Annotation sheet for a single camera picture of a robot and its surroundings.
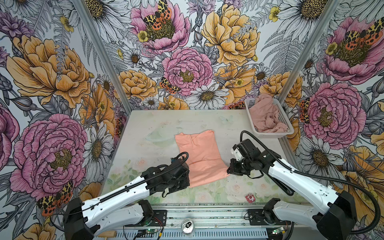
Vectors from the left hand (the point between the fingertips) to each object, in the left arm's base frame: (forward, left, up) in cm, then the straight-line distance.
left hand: (186, 185), depth 74 cm
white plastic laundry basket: (+44, -67, -2) cm, 80 cm away
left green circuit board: (-17, +16, -11) cm, 26 cm away
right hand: (+4, -21, +2) cm, 21 cm away
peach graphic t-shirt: (+15, -10, -8) cm, 20 cm away
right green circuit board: (-18, -43, -11) cm, 48 cm away
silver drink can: (-17, -1, +3) cm, 18 cm away
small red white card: (-5, -32, -6) cm, 33 cm away
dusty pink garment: (+54, -57, -6) cm, 79 cm away
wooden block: (-18, +35, -8) cm, 40 cm away
